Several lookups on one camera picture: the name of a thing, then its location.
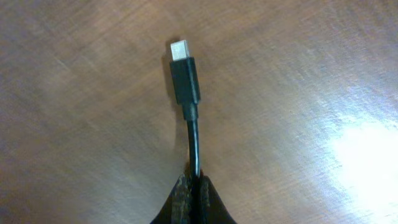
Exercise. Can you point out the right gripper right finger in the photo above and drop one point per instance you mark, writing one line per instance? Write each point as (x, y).
(211, 207)

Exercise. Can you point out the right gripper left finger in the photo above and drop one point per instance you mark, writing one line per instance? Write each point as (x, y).
(177, 207)

